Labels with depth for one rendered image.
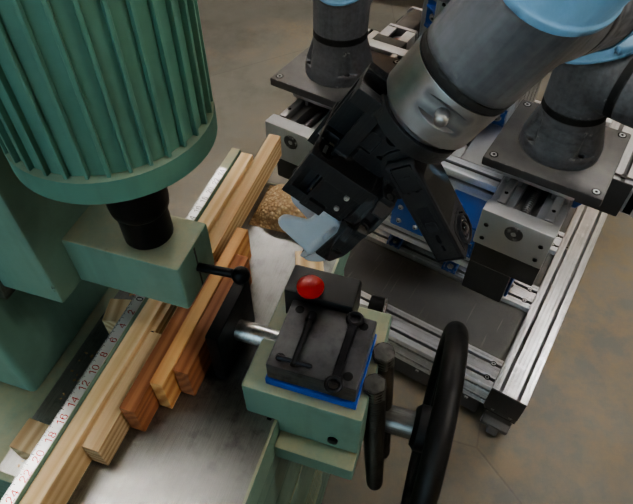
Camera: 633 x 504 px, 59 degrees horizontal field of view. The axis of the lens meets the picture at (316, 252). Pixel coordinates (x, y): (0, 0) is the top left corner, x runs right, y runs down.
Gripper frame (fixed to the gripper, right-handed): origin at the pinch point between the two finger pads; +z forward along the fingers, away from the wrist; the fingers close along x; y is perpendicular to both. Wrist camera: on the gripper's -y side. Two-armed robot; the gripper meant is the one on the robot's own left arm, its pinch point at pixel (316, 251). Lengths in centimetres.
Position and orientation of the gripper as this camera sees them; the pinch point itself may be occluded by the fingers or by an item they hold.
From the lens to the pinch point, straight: 56.3
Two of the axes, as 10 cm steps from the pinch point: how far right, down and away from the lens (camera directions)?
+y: -8.2, -5.3, -2.1
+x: -3.0, 7.2, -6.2
